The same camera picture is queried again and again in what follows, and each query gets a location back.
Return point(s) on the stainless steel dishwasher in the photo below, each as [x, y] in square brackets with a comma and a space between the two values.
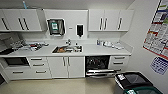
[97, 68]

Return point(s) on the white mug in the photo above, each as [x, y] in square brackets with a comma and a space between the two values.
[77, 49]

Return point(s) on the small blue-label bottle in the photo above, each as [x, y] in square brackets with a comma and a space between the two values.
[98, 42]

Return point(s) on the chrome faucet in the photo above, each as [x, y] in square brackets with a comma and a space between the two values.
[68, 42]

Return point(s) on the steel sink basin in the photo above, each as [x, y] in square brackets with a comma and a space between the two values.
[67, 49]

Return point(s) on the black soap dispenser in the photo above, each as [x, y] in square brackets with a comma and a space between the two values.
[79, 30]

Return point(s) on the orange bowl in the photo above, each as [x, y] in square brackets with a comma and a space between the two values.
[61, 49]

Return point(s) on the white double-door sink cabinet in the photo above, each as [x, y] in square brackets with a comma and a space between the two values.
[66, 66]

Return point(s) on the steel paper towel dispenser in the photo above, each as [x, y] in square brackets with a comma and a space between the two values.
[55, 27]

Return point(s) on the white drawer stack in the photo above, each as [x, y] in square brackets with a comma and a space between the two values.
[38, 66]
[118, 62]

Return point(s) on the red and black utensils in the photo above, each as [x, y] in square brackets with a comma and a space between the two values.
[37, 46]

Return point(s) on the black-lid trash bin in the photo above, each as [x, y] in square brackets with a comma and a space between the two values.
[131, 80]

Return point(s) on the black microwave oven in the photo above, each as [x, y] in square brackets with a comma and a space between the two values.
[15, 61]

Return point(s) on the white wide drawer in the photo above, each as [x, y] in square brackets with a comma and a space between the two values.
[16, 72]

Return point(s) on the pale blue plastic bottle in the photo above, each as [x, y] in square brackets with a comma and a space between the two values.
[24, 5]

